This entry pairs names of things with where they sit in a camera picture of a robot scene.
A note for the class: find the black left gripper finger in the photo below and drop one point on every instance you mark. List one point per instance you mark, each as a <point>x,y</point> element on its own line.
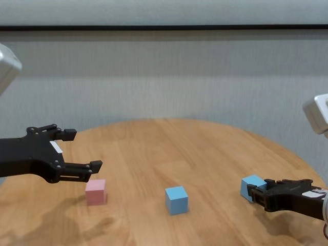
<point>94,166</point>
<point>69,135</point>

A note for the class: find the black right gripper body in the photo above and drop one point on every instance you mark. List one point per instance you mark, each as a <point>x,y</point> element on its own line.
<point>292,197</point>

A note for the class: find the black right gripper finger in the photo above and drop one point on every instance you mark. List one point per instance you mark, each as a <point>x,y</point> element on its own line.
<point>257,194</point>
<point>271,183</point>

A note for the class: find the pink wooden cube block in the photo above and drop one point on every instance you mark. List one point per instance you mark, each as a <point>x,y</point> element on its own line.
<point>96,192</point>

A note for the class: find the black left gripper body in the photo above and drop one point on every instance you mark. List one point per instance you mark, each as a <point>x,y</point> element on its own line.
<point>28,156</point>

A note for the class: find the black wall strip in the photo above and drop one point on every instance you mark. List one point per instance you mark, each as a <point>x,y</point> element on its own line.
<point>164,27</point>

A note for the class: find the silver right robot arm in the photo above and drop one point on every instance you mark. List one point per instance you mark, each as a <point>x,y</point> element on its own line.
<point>326,207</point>

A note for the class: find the blue wooden cube block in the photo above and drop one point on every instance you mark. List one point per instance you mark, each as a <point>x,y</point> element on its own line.
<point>252,180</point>
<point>176,201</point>

